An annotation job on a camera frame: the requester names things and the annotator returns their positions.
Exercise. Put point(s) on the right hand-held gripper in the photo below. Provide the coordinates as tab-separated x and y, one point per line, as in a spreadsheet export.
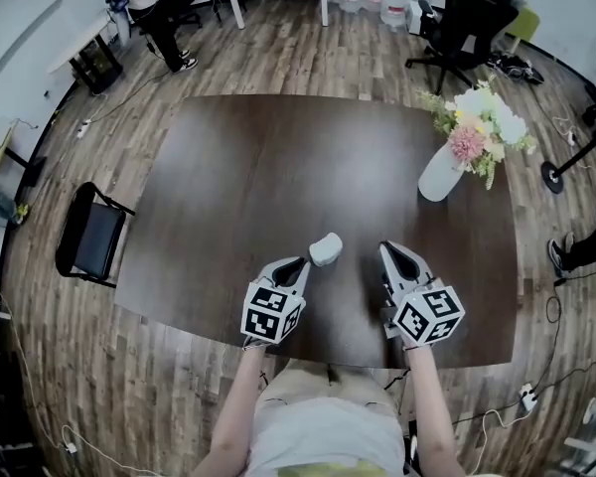
427	313

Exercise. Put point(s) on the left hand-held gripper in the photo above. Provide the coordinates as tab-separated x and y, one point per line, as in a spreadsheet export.
270	313

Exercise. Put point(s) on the small white rounded block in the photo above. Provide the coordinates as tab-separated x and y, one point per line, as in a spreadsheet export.
325	250

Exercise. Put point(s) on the person's left forearm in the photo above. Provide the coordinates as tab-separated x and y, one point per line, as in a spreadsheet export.
238	390

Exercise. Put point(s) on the person's right forearm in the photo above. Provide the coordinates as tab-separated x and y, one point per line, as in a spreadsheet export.
427	390

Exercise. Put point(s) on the white vase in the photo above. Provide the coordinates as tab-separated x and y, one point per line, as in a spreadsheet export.
439	177

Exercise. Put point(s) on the person's beige trousers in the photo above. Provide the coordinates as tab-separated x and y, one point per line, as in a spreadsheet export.
328	388

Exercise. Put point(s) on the person's white shirt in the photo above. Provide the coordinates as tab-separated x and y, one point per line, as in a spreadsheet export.
328	440

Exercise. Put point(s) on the flower bouquet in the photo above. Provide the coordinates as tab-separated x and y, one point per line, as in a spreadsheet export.
482	112

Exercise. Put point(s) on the black coat stand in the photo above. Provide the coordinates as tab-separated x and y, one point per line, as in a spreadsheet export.
553	177

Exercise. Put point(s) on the white power strip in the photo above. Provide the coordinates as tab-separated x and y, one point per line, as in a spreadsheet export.
528	396
572	138
83	129

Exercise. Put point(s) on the black folding chair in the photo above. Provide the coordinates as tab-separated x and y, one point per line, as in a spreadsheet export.
92	236

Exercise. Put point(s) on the yellow-green table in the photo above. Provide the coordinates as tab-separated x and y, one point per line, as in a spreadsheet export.
526	23

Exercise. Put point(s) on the light wooden side table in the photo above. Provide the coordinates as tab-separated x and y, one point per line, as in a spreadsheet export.
2	147

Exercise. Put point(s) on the round white table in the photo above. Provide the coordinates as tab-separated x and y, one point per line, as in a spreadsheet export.
79	43

